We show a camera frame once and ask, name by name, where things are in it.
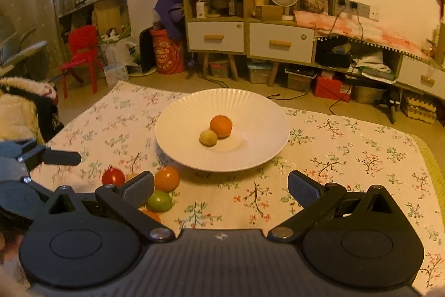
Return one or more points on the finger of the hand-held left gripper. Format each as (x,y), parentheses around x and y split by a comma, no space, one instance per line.
(40,186)
(62,157)

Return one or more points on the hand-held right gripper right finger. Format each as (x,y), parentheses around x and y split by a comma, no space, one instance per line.
(304,187)

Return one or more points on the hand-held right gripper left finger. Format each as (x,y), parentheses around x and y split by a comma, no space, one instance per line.
(137,188)

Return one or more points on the green jujube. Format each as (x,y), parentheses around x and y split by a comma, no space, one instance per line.
(160,201)

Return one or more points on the red tomato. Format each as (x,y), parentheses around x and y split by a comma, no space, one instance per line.
(112,176)

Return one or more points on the orange tomato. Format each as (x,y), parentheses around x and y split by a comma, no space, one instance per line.
(167,178)

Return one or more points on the white ribbed plate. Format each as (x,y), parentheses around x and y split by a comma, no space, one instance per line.
(250,144)

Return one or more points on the floral tablecloth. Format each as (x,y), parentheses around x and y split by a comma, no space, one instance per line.
(347,161)

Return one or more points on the beige and black fleece jacket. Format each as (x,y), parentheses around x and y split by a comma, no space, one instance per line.
(14,109)

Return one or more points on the tissue box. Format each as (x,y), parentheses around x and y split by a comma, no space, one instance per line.
(116,72)

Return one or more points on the red cardboard box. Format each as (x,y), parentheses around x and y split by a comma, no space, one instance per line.
(332,88)

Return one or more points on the large orange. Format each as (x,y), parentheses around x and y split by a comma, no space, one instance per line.
(221,125)

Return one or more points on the clear plastic storage box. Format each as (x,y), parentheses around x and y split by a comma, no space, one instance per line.
(219,69)
(299,78)
(259,71)

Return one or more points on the red plastic chair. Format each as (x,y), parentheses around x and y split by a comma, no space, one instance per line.
(81,50)

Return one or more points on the beige plastic basin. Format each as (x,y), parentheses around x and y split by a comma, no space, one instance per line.
(366,93)

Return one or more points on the grey chair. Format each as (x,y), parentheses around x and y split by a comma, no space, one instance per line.
(21,51)

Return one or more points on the white plastic bag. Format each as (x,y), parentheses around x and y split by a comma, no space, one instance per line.
(118,50)

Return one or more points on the black tripod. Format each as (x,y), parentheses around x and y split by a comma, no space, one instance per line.
(391,102)

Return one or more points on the yellow woven mat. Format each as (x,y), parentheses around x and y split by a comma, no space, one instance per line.
(433,164)

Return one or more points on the black box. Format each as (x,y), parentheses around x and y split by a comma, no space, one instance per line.
(335,57)

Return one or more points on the black flat panel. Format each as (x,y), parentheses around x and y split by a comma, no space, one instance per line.
(146,51)

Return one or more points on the red printed drum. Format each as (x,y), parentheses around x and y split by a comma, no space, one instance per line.
(167,51)

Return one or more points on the stack of egg cartons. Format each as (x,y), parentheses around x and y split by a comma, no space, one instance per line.
(419,107)

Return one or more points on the pile of white papers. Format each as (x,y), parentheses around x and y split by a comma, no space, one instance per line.
(373,65)

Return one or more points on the low wooden cabinet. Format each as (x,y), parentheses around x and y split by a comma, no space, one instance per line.
(281,39)

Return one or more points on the long wooden media cabinet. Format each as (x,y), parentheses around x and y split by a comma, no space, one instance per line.
(422,77)

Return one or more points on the tall wooden cabinet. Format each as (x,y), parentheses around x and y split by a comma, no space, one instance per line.
(215,36)

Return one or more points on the pink patterned cloth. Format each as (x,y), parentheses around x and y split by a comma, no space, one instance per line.
(382,32)

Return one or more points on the purple plush toy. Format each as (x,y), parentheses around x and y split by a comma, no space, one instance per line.
(170,13)

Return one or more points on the small cardboard box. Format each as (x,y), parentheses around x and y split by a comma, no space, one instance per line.
(268,12)

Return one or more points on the white carton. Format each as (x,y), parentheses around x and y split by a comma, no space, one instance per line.
(201,8)

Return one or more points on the wall power outlets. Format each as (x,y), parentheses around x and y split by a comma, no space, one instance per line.
(363,8)

